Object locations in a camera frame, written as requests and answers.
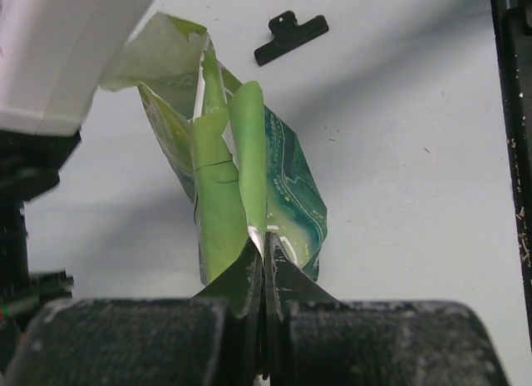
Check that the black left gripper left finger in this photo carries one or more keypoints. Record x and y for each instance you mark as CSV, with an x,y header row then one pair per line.
x,y
209,339

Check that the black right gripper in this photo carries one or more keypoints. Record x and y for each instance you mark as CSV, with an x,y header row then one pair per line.
x,y
30,168

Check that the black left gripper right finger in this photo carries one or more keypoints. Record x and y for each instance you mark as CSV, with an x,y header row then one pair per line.
x,y
314,339

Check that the green litter bag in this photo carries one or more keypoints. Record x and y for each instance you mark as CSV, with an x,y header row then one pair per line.
x,y
242,167

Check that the black bag clip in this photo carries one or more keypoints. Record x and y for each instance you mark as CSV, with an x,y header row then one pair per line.
x,y
288,34

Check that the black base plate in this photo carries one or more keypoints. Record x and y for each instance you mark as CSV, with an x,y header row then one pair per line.
x,y
512,25

